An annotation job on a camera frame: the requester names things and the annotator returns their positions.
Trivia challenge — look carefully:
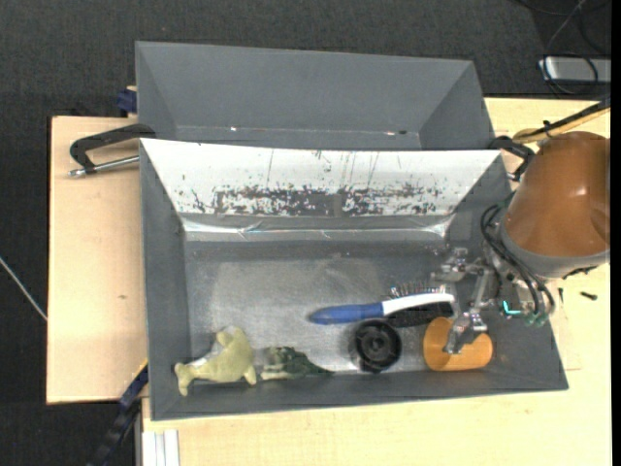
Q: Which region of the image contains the dark green toy animal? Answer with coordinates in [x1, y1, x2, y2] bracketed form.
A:
[258, 346, 336, 383]

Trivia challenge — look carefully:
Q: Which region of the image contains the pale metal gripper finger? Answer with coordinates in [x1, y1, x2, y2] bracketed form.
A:
[429, 248, 486, 285]
[443, 311, 489, 356]

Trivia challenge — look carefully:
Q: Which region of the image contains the pale flat board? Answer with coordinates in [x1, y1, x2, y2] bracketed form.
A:
[46, 116, 149, 405]

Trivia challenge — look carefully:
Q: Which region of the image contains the blue and white brush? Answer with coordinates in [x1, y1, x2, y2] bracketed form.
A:
[309, 282, 457, 327]

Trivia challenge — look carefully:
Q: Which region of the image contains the grey metal bin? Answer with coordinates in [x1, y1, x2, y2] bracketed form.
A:
[134, 40, 570, 421]

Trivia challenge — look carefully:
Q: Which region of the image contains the black round wheel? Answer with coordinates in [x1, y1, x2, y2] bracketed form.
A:
[352, 318, 404, 375]

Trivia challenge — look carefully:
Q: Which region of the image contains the orange cup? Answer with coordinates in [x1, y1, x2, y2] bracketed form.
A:
[422, 316, 495, 373]

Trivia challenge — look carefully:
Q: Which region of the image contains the pale green toy dolphin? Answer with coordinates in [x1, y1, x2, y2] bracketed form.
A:
[174, 326, 258, 398]

